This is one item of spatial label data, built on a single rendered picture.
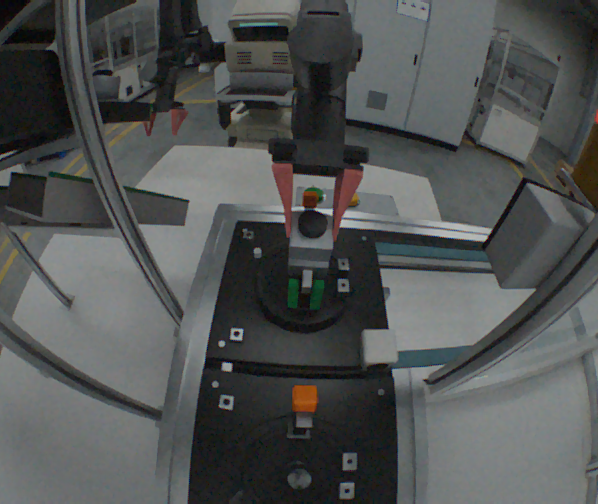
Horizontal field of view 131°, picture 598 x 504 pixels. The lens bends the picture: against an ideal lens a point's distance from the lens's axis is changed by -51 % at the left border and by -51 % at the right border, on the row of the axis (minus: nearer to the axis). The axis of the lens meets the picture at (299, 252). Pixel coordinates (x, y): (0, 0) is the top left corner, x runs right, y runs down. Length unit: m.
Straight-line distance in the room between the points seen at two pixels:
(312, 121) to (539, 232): 0.23
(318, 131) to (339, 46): 0.09
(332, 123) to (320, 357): 0.27
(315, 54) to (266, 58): 0.73
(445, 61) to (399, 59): 0.55
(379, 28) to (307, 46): 2.99
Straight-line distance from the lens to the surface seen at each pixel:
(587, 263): 0.21
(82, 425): 0.57
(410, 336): 0.46
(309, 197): 0.36
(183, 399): 0.37
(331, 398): 0.34
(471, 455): 0.55
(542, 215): 0.19
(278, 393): 0.33
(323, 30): 0.26
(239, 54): 0.99
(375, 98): 3.34
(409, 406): 0.38
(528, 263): 0.20
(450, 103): 3.54
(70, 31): 0.24
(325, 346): 0.35
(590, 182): 0.21
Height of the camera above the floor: 1.30
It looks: 49 degrees down
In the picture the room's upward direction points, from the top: 5 degrees clockwise
